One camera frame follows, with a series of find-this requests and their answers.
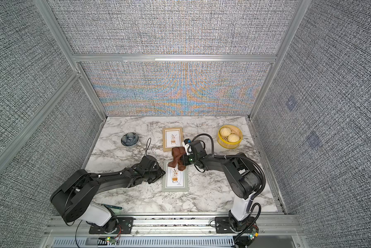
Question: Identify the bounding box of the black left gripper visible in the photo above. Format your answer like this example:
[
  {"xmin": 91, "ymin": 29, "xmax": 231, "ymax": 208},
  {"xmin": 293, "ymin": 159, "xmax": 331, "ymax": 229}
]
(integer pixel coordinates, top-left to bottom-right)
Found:
[{"xmin": 143, "ymin": 165, "xmax": 167, "ymax": 185}]

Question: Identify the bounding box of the grey green picture frame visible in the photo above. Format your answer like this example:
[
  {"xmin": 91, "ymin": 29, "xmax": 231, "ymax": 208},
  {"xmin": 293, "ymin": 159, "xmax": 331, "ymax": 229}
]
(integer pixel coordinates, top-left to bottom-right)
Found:
[{"xmin": 162, "ymin": 160, "xmax": 189, "ymax": 192}]

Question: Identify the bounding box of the brown microfibre cloth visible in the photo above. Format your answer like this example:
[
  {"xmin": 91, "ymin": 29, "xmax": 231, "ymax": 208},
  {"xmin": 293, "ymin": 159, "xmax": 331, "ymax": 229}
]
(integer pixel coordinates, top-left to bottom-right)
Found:
[{"xmin": 167, "ymin": 146, "xmax": 186, "ymax": 171}]

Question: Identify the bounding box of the light wood picture frame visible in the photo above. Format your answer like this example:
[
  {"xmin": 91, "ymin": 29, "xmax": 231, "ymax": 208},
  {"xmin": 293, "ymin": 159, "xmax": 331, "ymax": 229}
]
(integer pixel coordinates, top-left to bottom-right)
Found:
[{"xmin": 163, "ymin": 127, "xmax": 183, "ymax": 152}]

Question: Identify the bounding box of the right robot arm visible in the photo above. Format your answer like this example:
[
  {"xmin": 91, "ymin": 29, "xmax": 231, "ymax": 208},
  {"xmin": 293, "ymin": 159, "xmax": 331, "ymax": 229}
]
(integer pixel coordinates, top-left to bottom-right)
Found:
[{"xmin": 179, "ymin": 153, "xmax": 266, "ymax": 233}]

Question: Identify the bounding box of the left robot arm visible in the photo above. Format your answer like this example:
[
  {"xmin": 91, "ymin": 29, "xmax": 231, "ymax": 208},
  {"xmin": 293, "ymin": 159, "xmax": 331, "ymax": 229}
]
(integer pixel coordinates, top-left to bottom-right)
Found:
[{"xmin": 50, "ymin": 165, "xmax": 165, "ymax": 227}]

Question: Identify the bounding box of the yellow rimmed bamboo steamer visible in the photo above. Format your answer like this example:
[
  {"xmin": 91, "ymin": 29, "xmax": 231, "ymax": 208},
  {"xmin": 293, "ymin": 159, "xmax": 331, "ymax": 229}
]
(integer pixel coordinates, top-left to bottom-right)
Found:
[{"xmin": 216, "ymin": 125, "xmax": 243, "ymax": 149}]

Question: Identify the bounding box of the white steamed bun back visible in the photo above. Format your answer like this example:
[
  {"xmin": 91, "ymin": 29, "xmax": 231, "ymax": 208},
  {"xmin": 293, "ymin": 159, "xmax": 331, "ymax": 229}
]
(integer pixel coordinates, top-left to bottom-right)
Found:
[{"xmin": 220, "ymin": 127, "xmax": 232, "ymax": 137}]

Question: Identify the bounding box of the white steamed bun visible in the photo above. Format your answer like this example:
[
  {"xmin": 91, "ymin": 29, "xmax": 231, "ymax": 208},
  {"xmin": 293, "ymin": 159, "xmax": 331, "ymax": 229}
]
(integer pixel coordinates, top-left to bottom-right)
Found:
[
  {"xmin": 227, "ymin": 133, "xmax": 240, "ymax": 143},
  {"xmin": 220, "ymin": 127, "xmax": 232, "ymax": 137}
]

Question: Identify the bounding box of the white steamed bun front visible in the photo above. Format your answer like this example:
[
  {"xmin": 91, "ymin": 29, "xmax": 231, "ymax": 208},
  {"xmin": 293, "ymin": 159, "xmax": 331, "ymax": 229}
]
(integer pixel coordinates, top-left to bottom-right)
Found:
[{"xmin": 227, "ymin": 133, "xmax": 240, "ymax": 143}]

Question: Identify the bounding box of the grey flower shaped dish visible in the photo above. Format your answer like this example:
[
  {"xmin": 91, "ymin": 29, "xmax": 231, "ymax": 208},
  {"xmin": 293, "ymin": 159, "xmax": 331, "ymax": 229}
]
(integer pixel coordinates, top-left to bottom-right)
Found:
[{"xmin": 121, "ymin": 132, "xmax": 139, "ymax": 147}]

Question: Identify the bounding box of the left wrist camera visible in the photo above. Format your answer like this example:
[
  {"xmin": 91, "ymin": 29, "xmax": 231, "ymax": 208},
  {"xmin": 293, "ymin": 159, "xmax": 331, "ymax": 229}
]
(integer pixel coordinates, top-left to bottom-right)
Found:
[{"xmin": 140, "ymin": 155, "xmax": 157, "ymax": 172}]

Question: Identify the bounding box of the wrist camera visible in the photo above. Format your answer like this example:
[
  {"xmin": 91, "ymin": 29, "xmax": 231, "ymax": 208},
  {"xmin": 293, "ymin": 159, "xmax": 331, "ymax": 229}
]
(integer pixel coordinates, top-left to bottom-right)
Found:
[
  {"xmin": 184, "ymin": 139, "xmax": 207, "ymax": 158},
  {"xmin": 140, "ymin": 155, "xmax": 157, "ymax": 172}
]

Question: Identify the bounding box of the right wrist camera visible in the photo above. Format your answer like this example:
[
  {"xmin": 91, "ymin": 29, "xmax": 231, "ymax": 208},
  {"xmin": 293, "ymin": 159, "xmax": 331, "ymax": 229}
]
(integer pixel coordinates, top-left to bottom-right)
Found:
[{"xmin": 184, "ymin": 139, "xmax": 207, "ymax": 158}]

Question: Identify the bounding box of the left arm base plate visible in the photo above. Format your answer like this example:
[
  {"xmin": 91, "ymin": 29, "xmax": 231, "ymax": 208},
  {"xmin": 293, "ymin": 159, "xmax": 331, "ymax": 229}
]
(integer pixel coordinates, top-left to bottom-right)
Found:
[{"xmin": 89, "ymin": 216, "xmax": 134, "ymax": 235}]

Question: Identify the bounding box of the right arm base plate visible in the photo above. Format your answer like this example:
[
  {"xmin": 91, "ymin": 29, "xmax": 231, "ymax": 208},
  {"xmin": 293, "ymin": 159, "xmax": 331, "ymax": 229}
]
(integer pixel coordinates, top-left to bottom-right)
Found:
[{"xmin": 214, "ymin": 217, "xmax": 235, "ymax": 234}]

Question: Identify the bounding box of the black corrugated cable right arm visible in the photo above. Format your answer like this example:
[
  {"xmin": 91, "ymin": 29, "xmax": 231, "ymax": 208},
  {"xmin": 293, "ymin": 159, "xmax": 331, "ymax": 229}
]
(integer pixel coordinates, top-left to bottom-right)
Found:
[{"xmin": 191, "ymin": 133, "xmax": 267, "ymax": 242}]

